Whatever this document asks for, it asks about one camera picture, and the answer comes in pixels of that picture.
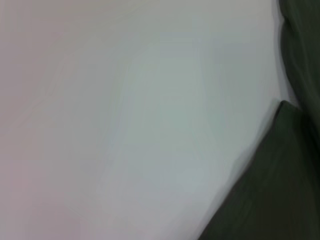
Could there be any dark green t-shirt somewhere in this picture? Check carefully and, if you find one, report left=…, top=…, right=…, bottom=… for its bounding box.
left=197, top=0, right=320, bottom=240

